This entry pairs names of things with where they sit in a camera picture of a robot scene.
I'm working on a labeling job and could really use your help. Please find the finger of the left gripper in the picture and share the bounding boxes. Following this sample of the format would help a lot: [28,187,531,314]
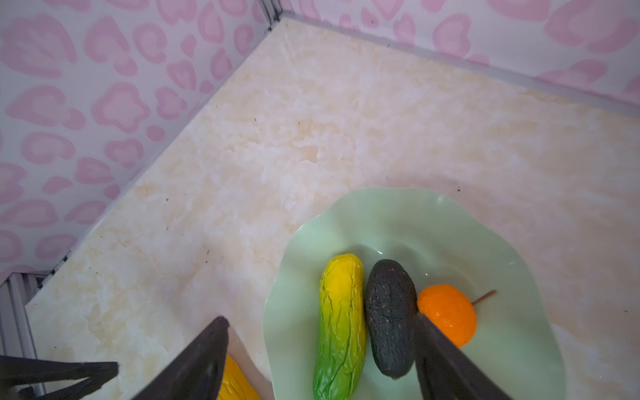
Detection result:
[1,356,119,399]

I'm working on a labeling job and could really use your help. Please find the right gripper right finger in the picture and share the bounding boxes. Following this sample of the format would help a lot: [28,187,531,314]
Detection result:
[413,313,510,400]

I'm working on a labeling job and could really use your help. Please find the small fake orange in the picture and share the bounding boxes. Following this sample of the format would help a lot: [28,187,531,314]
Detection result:
[417,284,498,348]

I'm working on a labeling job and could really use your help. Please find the yellow orange fake mango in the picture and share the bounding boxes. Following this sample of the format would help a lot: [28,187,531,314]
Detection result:
[217,354,261,400]

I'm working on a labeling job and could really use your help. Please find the green scalloped fruit bowl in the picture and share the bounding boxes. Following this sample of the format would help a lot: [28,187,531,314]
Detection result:
[263,188,567,399]

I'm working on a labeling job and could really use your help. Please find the dark fake avocado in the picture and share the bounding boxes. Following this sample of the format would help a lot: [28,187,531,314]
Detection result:
[364,259,418,380]

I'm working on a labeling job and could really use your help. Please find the left corner aluminium post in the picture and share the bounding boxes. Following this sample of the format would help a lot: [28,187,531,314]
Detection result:
[259,0,283,27]

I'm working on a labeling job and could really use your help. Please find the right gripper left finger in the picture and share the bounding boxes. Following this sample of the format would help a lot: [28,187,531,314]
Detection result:
[134,316,229,400]

